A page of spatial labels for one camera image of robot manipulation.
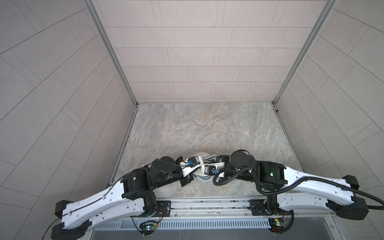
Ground blue white striped sweater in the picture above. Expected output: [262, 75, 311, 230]
[193, 152, 225, 182]

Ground white teddy bear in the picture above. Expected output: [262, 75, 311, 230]
[189, 152, 210, 164]

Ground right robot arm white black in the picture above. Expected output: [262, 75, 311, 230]
[213, 150, 369, 220]

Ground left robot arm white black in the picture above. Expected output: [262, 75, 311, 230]
[51, 156, 203, 240]

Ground left green circuit board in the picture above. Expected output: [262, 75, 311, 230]
[139, 220, 159, 236]

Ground green circuit board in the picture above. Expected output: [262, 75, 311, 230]
[268, 218, 286, 233]
[139, 220, 159, 236]

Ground white ventilation grille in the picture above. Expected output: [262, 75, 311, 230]
[96, 218, 271, 231]

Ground right green circuit board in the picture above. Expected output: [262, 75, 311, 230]
[268, 218, 286, 233]

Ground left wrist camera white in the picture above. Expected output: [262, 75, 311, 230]
[180, 159, 202, 177]

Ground aluminium mounting rail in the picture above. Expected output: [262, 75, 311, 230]
[85, 196, 335, 221]

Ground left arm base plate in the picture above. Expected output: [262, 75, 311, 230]
[134, 201, 172, 218]

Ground right corner aluminium post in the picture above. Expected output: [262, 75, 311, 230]
[272, 0, 338, 105]

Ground corner aluminium post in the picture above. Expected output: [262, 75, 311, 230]
[272, 0, 338, 105]
[84, 0, 138, 108]

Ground left corner aluminium post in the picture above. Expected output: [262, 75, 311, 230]
[84, 0, 138, 108]

